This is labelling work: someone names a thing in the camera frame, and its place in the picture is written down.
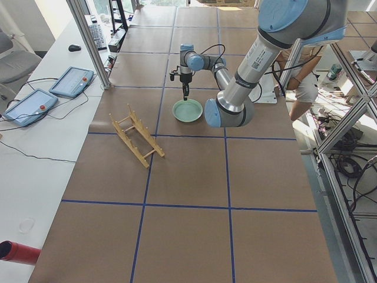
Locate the light green plate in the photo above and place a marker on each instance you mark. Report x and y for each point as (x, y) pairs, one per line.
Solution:
(187, 111)

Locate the black keyboard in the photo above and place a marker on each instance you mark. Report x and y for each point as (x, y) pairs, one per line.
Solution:
(98, 36)

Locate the blue teach pendant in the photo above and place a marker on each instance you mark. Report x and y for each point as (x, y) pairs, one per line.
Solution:
(72, 82)
(31, 108)

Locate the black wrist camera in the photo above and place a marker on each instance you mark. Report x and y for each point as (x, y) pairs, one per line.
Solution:
(174, 73)

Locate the red cylinder tube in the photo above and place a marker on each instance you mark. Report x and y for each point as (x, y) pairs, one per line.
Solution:
(19, 253)

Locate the blue teach pendant near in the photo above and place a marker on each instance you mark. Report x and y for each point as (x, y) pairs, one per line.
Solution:
(31, 108)

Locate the person in beige clothes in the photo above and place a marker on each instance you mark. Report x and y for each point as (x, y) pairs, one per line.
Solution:
(303, 81)

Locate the aluminium frame post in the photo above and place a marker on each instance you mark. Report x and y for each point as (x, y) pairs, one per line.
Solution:
(81, 22)

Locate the brown paper table cover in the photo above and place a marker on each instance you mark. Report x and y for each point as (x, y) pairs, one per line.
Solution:
(223, 205)

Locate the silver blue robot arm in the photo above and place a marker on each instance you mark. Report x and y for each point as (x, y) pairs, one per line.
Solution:
(281, 23)

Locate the wooden dish rack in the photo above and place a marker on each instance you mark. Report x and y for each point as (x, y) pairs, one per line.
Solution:
(137, 137)

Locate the blue teach pendant far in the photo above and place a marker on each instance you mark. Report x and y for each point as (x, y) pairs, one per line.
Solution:
(72, 82)

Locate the grey office chair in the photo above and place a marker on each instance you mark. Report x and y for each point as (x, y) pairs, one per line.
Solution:
(16, 66)

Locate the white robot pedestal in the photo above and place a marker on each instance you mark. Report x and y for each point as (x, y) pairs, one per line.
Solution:
(264, 92)

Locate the black computer mouse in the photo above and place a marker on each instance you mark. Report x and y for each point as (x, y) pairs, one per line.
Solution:
(74, 48)

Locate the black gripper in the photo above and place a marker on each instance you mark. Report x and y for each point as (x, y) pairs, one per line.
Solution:
(185, 78)

